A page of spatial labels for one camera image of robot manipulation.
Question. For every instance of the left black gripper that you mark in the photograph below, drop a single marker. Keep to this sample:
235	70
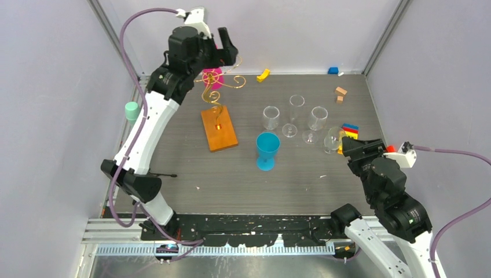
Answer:
229	51

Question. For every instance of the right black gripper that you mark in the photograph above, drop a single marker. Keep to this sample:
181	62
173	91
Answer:
352	146

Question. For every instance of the pink wine glass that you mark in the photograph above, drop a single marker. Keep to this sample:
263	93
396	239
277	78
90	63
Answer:
213	77

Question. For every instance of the clear ribbed wine glass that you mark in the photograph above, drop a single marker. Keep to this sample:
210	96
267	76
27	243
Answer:
315	122

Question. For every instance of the clear flute glass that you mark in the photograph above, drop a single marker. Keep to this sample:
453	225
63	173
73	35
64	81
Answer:
296	103

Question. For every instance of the blue wine glass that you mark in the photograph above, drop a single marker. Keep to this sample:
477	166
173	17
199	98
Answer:
267	145

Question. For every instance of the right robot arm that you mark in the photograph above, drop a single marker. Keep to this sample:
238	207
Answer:
381	173

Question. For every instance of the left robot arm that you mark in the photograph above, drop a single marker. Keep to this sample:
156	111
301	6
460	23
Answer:
189	53

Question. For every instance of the orange wooden rack base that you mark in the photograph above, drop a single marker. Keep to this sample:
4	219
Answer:
219	129

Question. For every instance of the colourful toy brick building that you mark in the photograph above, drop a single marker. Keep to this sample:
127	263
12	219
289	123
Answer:
351	131

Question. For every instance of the yellow toy block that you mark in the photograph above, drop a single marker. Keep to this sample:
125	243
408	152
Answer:
262	77

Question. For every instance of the blue toy block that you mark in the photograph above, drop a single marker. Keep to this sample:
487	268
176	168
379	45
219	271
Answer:
333	70

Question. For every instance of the mint green cup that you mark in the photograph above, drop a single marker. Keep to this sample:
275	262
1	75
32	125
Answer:
132	111

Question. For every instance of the small black tripod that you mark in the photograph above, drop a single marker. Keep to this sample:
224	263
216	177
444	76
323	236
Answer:
163	175

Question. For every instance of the gold wire wine glass rack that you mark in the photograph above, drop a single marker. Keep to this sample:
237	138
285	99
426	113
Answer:
212	97

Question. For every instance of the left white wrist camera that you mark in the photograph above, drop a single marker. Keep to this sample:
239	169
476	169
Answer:
196	18

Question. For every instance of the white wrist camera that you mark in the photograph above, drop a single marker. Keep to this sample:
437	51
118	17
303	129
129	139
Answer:
405	156
196	18

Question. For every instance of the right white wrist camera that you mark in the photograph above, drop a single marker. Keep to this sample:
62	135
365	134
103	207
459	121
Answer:
405	156

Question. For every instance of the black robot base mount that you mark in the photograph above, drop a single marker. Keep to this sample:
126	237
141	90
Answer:
235	231

